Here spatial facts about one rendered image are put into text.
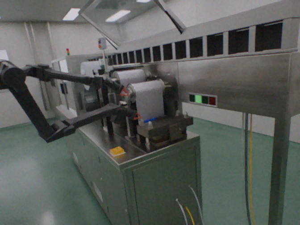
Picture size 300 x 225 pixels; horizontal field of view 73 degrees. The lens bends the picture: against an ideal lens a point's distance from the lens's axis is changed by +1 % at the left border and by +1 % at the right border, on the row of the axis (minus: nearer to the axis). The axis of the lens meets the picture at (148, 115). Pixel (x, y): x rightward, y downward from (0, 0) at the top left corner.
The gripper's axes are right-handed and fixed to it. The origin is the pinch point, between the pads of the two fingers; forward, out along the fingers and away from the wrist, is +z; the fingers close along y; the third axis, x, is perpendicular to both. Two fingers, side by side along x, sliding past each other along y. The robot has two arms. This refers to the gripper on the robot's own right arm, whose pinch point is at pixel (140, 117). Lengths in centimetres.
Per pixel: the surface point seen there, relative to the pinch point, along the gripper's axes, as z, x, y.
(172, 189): 31, -41, 25
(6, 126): -65, -153, -556
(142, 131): -1.8, -8.6, 12.2
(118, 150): -14.7, -25.2, 12.7
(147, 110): 3.5, 7.1, 0.3
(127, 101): -11.2, 8.1, -7.1
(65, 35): -7, 156, -556
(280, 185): 60, -10, 76
